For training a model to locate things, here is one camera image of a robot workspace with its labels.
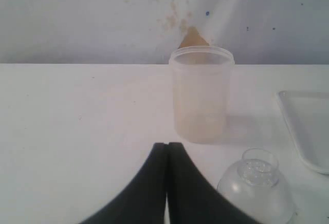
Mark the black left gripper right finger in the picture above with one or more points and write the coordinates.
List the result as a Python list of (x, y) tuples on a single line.
[(191, 198)]

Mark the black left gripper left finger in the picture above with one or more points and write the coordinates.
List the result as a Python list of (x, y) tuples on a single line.
[(143, 200)]

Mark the clear plastic shaker lid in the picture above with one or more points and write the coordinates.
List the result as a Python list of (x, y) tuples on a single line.
[(255, 185)]

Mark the translucent plastic jar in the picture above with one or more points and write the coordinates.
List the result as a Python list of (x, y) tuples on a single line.
[(200, 84)]

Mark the white rectangular tray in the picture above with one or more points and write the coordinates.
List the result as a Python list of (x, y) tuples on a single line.
[(306, 116)]

